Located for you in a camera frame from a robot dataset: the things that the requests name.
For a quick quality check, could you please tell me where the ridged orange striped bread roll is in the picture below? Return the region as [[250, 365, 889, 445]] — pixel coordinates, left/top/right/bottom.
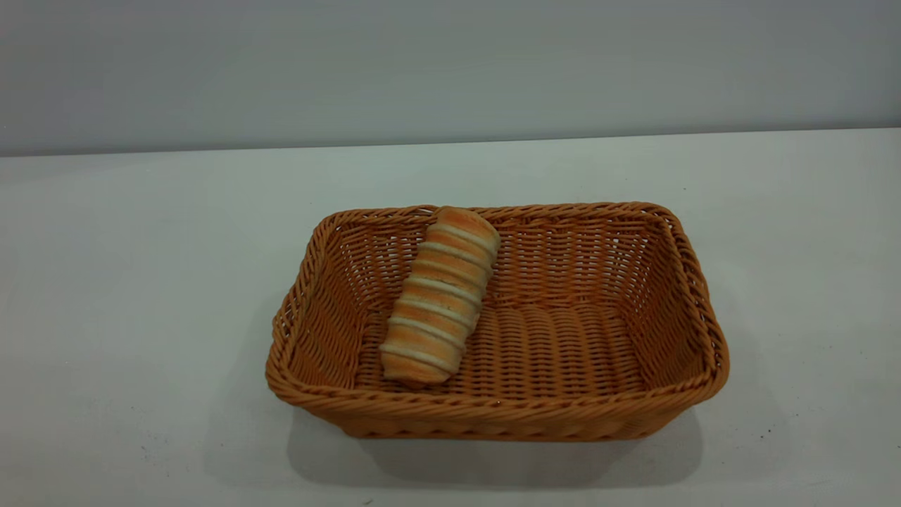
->
[[379, 206, 502, 389]]

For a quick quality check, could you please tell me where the orange woven wicker basket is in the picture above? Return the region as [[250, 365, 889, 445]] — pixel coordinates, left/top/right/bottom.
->
[[265, 201, 731, 443]]

